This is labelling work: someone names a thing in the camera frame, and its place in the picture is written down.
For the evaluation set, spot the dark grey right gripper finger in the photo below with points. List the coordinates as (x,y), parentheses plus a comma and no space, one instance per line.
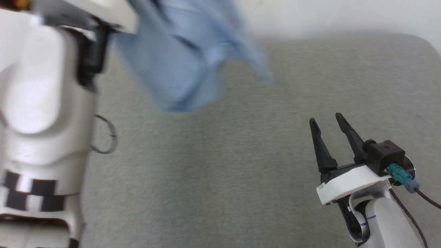
(349,137)
(322,151)

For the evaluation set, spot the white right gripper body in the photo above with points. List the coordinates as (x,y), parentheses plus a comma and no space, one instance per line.
(348,182)

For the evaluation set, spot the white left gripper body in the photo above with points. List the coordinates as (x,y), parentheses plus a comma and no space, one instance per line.
(103,13)

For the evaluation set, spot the light blue polo shirt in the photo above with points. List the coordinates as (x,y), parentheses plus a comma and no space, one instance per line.
(186,51)

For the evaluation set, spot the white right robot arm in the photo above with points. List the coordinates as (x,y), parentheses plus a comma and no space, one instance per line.
(389,224)

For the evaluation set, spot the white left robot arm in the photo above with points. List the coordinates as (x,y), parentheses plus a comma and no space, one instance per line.
(38,103)

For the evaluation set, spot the grey fabric sofa cushion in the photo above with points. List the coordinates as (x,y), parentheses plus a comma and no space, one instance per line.
(241,155)

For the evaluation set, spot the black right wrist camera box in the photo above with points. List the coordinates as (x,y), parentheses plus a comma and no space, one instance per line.
(384,155)

